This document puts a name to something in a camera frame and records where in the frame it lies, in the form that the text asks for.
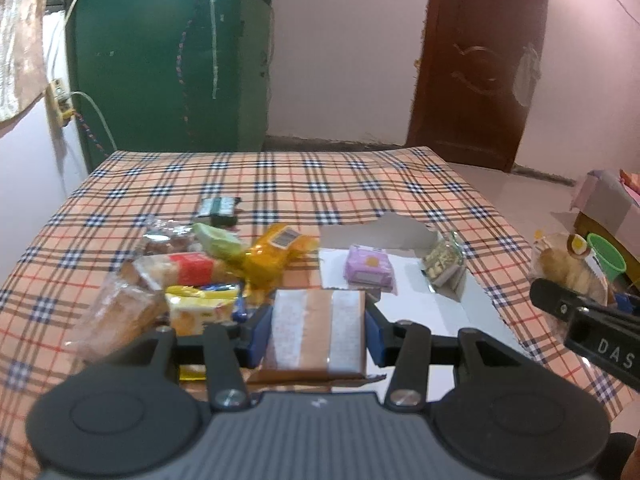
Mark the red label bread packet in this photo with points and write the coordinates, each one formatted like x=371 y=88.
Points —
x=175 y=269

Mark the purple snack packet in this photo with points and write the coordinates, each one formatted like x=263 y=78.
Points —
x=367 y=270

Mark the green plastic cup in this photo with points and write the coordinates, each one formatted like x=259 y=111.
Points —
x=607 y=259

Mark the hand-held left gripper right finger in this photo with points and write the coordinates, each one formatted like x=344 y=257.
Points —
x=375 y=336

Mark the clear packet of brown cookies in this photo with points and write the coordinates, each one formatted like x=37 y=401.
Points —
x=167 y=240

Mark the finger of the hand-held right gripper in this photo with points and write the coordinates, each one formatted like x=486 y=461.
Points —
x=550 y=297

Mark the clear packet of bread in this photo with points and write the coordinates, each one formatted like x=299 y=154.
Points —
x=115 y=316

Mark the light green snack packet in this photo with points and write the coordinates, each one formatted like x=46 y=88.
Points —
x=218 y=241

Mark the brown wooden door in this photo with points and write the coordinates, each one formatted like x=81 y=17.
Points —
x=475 y=60

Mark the dark green snack packet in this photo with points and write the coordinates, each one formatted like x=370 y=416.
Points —
x=218 y=210

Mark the fried egg toy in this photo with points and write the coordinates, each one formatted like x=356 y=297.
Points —
x=578 y=246

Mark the clear packet of green crackers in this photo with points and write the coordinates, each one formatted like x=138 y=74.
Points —
x=442 y=261

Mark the cardboard box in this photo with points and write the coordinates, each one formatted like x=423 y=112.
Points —
x=315 y=332

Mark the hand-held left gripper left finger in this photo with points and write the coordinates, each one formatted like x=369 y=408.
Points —
x=261 y=336

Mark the yellow cheese cracker packet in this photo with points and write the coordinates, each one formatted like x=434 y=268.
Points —
x=202 y=309

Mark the yellowed wall socket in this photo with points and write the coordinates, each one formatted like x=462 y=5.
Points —
x=57 y=100

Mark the yellow snack packet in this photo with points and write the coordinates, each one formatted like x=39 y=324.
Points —
x=272 y=258

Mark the beige curtain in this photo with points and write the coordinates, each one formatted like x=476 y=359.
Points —
x=17 y=35

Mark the plaid cloth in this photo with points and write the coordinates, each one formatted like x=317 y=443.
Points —
x=310 y=185

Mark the clear bag of bread rolls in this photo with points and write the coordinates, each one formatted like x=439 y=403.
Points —
x=562 y=267

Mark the green metal door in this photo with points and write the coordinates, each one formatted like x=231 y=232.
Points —
x=150 y=60

